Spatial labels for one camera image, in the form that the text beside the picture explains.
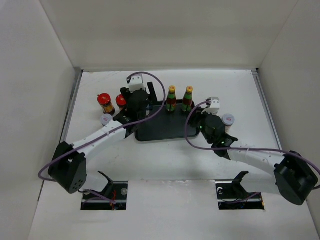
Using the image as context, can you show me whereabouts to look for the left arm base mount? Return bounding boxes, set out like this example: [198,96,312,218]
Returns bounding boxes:
[79,171,129,211]

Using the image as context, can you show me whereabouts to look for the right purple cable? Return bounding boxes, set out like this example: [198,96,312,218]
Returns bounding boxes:
[184,100,320,176]

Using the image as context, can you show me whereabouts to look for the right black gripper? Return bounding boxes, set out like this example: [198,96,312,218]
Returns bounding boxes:
[185,106,214,145]

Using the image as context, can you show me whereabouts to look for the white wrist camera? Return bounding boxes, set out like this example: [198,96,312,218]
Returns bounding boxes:
[201,97,221,115]
[126,74,146,93]

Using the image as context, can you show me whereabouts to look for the yellow cap sauce bottle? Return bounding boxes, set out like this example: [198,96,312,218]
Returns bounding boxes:
[166,85,177,113]
[181,86,193,112]

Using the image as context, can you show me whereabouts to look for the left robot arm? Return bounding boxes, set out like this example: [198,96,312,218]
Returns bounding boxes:
[48,75,157,200]

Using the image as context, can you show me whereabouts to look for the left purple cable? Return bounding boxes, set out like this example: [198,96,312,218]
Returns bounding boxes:
[37,71,167,204]

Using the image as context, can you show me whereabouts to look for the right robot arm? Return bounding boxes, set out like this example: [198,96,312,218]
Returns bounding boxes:
[186,107,319,206]

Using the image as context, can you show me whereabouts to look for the right white jar red label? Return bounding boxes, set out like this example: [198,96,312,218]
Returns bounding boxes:
[221,113,235,133]

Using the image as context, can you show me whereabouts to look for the purple cable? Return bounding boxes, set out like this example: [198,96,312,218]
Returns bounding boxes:
[37,71,167,204]
[184,100,320,176]

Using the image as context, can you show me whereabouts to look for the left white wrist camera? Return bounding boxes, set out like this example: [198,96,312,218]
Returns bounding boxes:
[126,74,146,93]

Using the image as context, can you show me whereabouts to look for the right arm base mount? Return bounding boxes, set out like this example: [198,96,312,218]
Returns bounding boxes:
[215,171,265,211]

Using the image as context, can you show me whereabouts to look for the red lid jar far left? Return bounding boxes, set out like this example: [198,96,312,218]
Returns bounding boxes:
[97,93,115,116]

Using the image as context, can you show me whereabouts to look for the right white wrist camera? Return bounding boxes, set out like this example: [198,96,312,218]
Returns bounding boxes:
[201,97,221,115]

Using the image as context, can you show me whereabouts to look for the silver lid white jar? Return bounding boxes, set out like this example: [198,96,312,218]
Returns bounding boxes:
[146,105,151,118]

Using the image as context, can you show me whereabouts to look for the white jar red label lid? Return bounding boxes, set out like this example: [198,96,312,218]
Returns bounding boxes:
[100,114,113,126]

